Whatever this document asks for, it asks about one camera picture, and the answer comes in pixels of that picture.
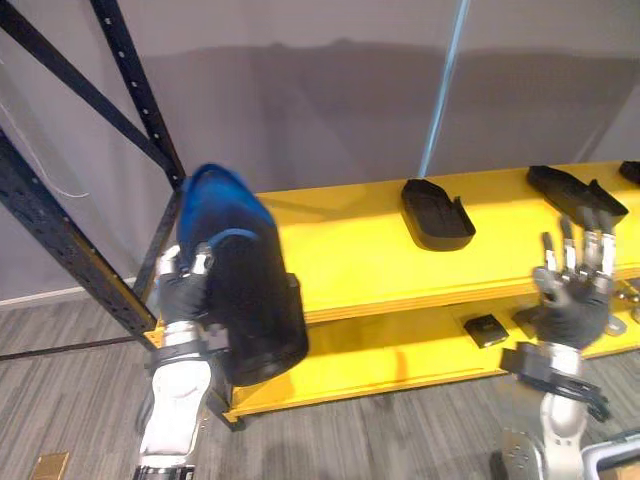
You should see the black metal rack frame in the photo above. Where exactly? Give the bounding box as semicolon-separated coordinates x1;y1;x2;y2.
0;0;189;351

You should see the grey rimmed box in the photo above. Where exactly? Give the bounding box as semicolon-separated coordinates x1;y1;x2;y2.
578;431;640;480

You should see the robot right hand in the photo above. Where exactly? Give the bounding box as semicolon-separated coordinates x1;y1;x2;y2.
531;202;617;351

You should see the small black square box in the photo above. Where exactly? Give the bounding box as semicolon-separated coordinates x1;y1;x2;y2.
462;314;510;349

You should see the thin white cable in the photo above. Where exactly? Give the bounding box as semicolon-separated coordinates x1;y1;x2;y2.
0;99;91;199

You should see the yellow shelf board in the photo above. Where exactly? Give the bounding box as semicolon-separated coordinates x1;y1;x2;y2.
255;159;640;326
143;298;640;432

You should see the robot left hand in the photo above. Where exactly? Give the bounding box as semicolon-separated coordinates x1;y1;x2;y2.
155;241;221;331

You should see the black housing with blue end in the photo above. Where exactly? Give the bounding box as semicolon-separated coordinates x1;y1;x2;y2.
177;162;310;388

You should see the brass floor plate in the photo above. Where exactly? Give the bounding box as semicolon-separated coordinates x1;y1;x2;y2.
30;451;71;480

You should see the light blue pole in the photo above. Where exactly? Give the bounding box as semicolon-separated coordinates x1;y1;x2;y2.
416;0;472;179

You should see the robot silver leg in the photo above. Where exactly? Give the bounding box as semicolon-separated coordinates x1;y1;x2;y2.
491;428;547;480

